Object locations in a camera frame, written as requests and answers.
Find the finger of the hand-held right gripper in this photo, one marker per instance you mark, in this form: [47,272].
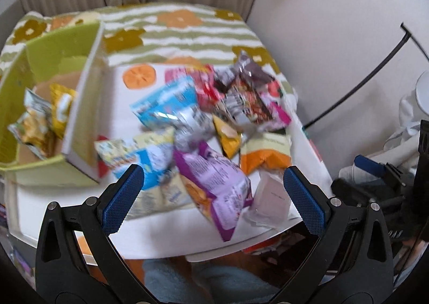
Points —
[367,163]
[348,186]

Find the white round object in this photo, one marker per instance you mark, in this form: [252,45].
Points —
[423,89]

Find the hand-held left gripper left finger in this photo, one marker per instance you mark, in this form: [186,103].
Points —
[122,201]

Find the green cardboard box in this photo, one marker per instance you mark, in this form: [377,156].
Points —
[57,52]

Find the small yellow snack packet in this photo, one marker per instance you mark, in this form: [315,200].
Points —
[228,138]

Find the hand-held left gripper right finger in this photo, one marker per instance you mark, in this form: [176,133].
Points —
[305,205]

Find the purple snack packet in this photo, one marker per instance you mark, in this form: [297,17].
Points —
[214,186]

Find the brown snack packet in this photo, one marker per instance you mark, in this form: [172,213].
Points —
[249,69]

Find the light pink snack packet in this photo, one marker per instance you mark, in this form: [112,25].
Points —
[201,88]

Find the blue yellow snack packet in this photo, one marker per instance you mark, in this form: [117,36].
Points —
[140,153]

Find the floral striped blanket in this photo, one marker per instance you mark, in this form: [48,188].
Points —
[181,39]

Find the clear white snack packet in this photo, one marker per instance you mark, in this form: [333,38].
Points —
[271,196]

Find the magenta snack packet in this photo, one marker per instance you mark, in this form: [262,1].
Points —
[280,116]

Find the white cloth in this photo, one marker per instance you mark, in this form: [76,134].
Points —
[407,113]

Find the orange snack packet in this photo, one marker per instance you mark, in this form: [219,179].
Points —
[264,156]

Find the blue silver snack packet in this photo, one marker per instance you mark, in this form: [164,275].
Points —
[164,103]

